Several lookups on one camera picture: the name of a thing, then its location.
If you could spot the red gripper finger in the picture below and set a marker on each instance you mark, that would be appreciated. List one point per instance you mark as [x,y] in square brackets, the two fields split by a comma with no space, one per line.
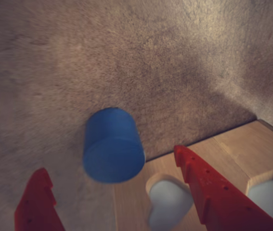
[213,192]
[36,204]

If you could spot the blue wooden cylinder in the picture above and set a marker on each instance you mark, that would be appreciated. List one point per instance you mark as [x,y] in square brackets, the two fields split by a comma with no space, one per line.
[113,149]

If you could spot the wooden shape sorter box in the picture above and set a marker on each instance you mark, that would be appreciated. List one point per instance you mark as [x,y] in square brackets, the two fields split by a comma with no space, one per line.
[235,154]

